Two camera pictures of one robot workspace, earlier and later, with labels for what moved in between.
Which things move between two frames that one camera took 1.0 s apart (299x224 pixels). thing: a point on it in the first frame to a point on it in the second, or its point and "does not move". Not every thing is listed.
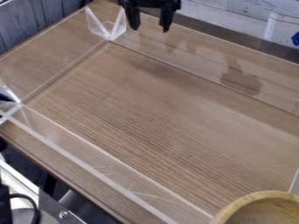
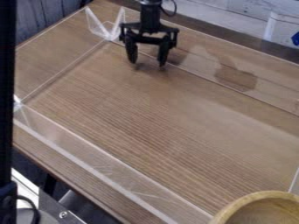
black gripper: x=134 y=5 to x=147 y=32
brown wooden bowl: x=260 y=207 does not move
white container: x=279 y=28 does not move
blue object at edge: x=294 y=38 does not move
